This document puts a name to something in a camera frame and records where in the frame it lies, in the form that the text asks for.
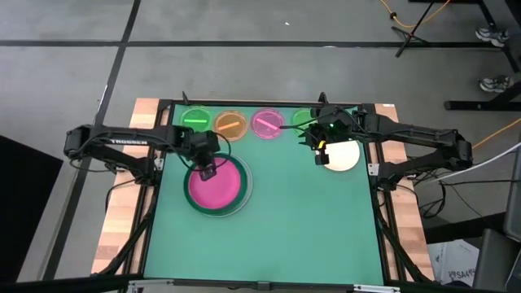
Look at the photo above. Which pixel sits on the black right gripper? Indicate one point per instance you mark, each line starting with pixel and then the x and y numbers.
pixel 329 130

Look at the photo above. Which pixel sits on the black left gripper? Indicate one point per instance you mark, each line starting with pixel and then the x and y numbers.
pixel 201 144

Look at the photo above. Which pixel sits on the small cream plate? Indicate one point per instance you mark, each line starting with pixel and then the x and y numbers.
pixel 344 156

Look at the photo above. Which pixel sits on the small translucent green plate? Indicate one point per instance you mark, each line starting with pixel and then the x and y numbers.
pixel 195 114
pixel 300 118

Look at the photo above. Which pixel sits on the small translucent pink plate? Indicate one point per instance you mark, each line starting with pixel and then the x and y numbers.
pixel 266 132

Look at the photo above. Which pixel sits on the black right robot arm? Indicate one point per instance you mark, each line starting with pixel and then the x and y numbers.
pixel 415 134

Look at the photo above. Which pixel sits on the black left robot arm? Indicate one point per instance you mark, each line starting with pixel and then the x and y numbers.
pixel 122 140

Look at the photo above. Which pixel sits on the small translucent orange plate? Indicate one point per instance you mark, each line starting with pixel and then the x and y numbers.
pixel 230 132

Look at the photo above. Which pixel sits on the large white plate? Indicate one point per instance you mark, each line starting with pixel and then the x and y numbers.
pixel 250 189

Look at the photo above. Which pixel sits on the wooden table side plank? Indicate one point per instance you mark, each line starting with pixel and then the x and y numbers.
pixel 118 211
pixel 409 228

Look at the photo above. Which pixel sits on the silver aluminium extrusion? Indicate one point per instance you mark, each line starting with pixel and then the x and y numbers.
pixel 376 288
pixel 150 282

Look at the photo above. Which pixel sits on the black tripod stand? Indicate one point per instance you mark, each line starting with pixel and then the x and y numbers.
pixel 411 34

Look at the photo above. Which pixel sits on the white cardboard box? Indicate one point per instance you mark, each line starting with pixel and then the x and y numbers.
pixel 456 264

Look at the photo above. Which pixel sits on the person's grey sneaker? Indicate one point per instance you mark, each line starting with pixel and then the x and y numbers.
pixel 494 84
pixel 491 36

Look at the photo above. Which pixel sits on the black table frame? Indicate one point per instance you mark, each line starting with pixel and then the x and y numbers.
pixel 264 102

